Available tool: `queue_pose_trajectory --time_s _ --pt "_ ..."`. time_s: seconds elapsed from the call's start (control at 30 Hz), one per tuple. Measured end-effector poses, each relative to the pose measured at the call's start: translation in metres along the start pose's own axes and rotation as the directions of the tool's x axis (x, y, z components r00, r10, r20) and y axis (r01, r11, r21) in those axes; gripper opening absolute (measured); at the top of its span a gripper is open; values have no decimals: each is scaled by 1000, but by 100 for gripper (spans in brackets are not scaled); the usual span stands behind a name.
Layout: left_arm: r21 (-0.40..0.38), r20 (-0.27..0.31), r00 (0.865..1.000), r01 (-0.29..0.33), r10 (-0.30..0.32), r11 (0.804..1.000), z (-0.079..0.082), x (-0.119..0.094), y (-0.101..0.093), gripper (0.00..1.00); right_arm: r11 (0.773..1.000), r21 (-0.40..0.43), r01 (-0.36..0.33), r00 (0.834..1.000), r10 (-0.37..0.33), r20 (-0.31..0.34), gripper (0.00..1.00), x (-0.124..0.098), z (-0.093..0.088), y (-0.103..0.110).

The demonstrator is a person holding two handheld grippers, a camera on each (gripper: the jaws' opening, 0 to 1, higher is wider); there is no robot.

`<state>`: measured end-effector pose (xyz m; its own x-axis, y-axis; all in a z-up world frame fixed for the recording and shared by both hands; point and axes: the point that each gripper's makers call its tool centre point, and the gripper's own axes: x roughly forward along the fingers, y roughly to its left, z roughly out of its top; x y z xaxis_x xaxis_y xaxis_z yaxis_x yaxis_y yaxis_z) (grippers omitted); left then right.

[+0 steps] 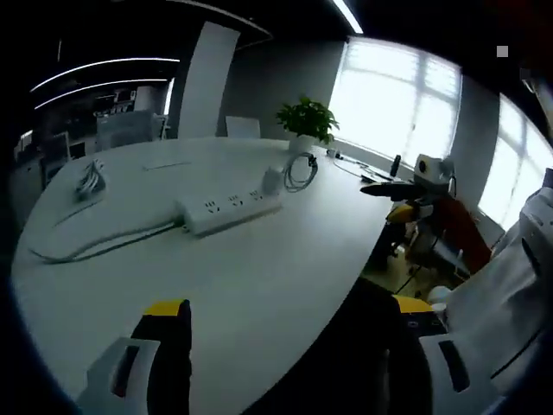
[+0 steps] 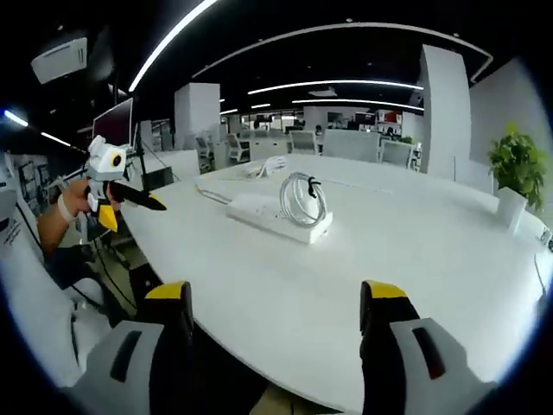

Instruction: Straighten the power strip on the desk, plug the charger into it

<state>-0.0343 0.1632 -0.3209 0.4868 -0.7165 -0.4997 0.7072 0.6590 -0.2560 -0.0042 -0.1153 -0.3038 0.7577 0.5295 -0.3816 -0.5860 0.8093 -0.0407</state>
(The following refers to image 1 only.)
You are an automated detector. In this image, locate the white power strip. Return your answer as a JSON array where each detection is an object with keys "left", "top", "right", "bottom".
[{"left": 175, "top": 188, "right": 284, "bottom": 238}]

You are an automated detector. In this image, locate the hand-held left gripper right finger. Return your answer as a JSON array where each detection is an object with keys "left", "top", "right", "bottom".
[{"left": 387, "top": 295, "right": 499, "bottom": 415}]

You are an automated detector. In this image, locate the white charger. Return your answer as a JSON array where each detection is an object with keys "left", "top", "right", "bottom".
[{"left": 264, "top": 165, "right": 283, "bottom": 194}]

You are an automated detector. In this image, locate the bright window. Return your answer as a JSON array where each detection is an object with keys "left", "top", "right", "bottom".
[
  {"left": 476, "top": 92, "right": 553, "bottom": 231},
  {"left": 329, "top": 35, "right": 464, "bottom": 164}
]

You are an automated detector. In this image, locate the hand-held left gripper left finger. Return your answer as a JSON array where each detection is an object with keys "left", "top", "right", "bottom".
[{"left": 75, "top": 298, "right": 194, "bottom": 415}]

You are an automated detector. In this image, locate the green potted plant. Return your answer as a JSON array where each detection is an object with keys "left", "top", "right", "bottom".
[{"left": 275, "top": 96, "right": 341, "bottom": 154}]

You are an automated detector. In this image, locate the white desk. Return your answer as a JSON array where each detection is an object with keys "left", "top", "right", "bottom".
[{"left": 10, "top": 135, "right": 416, "bottom": 415}]

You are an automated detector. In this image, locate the ceiling light strip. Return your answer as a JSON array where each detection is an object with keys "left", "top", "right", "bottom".
[{"left": 330, "top": 0, "right": 365, "bottom": 35}]

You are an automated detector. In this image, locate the white charger cable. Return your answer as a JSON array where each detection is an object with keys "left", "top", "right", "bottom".
[{"left": 282, "top": 151, "right": 321, "bottom": 194}]

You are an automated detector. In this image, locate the person's white clothing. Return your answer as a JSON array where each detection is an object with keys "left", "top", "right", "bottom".
[{"left": 427, "top": 185, "right": 553, "bottom": 415}]

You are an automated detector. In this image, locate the bundle of white cables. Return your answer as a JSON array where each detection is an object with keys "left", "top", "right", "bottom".
[{"left": 74, "top": 157, "right": 110, "bottom": 203}]

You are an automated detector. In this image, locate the white panel chair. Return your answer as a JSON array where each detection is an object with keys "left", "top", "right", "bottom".
[{"left": 225, "top": 115, "right": 263, "bottom": 140}]

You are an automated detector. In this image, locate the white power strip cable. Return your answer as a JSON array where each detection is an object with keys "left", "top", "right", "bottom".
[{"left": 27, "top": 217, "right": 188, "bottom": 265}]

